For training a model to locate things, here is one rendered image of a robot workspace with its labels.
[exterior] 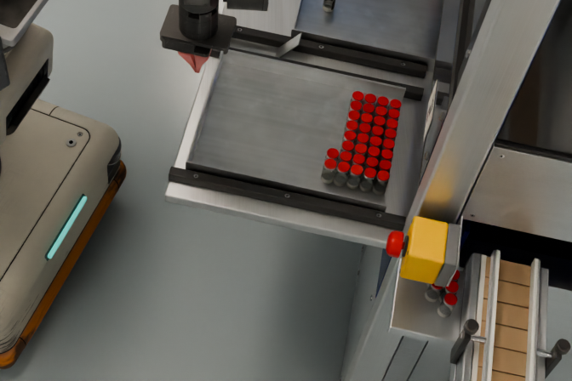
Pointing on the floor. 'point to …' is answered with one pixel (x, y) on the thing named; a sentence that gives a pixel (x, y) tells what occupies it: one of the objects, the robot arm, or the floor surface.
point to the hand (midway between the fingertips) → (197, 66)
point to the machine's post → (473, 120)
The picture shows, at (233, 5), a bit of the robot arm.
